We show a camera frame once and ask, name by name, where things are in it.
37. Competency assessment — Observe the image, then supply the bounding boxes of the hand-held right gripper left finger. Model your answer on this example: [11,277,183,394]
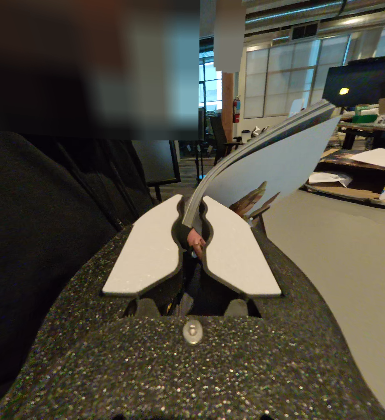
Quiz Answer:
[101,194,184,299]

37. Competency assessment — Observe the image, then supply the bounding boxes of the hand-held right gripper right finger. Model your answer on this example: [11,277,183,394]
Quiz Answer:
[201,195,283,299]

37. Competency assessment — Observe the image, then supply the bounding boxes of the toy brick instruction booklet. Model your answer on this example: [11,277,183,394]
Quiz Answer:
[182,98,343,230]

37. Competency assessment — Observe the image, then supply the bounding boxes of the white paper bag printed circles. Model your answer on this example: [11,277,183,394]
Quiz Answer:
[308,171,353,188]

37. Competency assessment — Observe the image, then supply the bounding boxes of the printed toy brick box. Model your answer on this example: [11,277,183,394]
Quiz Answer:
[305,148,385,208]

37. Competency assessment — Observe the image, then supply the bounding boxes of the person's left hand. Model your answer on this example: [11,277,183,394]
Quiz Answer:
[186,229,207,259]

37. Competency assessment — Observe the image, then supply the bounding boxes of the black panel on stand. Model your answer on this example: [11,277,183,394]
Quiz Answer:
[132,140,182,201]

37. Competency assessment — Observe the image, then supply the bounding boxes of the person's black jacket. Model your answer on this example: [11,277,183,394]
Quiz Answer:
[0,131,158,420]

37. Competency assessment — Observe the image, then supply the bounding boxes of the black office chair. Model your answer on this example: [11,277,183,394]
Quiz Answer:
[209,115,244,165]

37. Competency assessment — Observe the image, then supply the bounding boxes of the wooden pillar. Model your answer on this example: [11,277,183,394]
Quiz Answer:
[221,72,235,142]

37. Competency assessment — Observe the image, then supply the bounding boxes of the white paper sheet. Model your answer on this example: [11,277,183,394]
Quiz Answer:
[348,148,385,174]

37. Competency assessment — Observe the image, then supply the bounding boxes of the large grid window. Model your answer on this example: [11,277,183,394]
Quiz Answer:
[245,33,354,119]

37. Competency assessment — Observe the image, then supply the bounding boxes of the wooden work table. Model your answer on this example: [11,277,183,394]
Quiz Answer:
[337,113,385,151]

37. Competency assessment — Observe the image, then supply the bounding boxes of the green box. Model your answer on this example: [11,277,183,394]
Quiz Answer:
[353,104,379,123]

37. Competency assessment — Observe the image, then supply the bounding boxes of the black television screen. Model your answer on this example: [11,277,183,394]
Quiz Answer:
[322,56,385,108]

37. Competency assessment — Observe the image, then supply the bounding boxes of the wall air vent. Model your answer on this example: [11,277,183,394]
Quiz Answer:
[291,24,318,40]

